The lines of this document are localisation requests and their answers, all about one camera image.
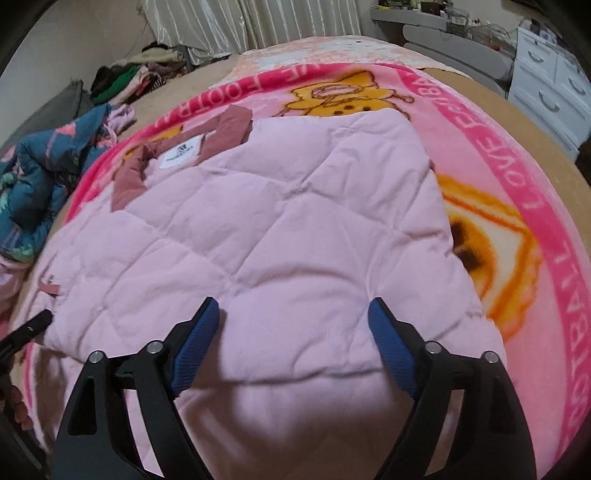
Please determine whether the pink printed blanket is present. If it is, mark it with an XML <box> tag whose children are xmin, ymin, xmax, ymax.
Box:
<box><xmin>18</xmin><ymin>64</ymin><xmax>591</xmax><ymax>480</ymax></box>

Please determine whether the beige bed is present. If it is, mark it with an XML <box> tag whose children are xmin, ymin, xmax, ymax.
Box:
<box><xmin>0</xmin><ymin>34</ymin><xmax>591</xmax><ymax>324</ymax></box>

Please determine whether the grey dresser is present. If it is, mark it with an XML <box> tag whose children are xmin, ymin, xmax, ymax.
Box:
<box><xmin>369</xmin><ymin>6</ymin><xmax>517</xmax><ymax>100</ymax></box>

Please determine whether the pile of folded clothes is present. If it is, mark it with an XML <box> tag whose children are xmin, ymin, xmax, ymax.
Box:
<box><xmin>89</xmin><ymin>41</ymin><xmax>189</xmax><ymax>106</ymax></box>

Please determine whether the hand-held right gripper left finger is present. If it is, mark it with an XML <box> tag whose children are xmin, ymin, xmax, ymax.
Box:
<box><xmin>54</xmin><ymin>296</ymin><xmax>221</xmax><ymax>480</ymax></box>

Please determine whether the peach patterned blanket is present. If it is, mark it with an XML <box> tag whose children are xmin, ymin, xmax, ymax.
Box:
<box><xmin>226</xmin><ymin>34</ymin><xmax>462</xmax><ymax>80</ymax></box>

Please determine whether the person's left hand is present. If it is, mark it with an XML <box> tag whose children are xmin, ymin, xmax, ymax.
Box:
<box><xmin>10</xmin><ymin>385</ymin><xmax>34</xmax><ymax>431</ymax></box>

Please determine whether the white drawer cabinet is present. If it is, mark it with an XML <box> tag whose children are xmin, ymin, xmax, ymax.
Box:
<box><xmin>507</xmin><ymin>24</ymin><xmax>591</xmax><ymax>163</ymax></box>

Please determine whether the blue floral jacket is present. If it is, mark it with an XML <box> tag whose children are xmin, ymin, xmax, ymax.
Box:
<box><xmin>0</xmin><ymin>102</ymin><xmax>137</xmax><ymax>265</ymax></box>

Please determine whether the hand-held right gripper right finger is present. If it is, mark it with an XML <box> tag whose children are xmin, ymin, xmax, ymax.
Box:
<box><xmin>368</xmin><ymin>296</ymin><xmax>539</xmax><ymax>480</ymax></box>

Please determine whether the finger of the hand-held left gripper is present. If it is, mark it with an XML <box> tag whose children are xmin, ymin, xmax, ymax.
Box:
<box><xmin>0</xmin><ymin>308</ymin><xmax>54</xmax><ymax>366</ymax></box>

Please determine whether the grey knitted cushion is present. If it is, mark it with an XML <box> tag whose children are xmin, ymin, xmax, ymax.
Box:
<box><xmin>0</xmin><ymin>78</ymin><xmax>95</xmax><ymax>155</ymax></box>

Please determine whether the pink quilted jacket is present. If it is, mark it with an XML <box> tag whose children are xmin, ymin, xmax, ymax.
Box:
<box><xmin>23</xmin><ymin>104</ymin><xmax>509</xmax><ymax>480</ymax></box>

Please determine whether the white striped curtain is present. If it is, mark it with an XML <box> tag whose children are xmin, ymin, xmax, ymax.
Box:
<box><xmin>140</xmin><ymin>0</ymin><xmax>365</xmax><ymax>66</ymax></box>

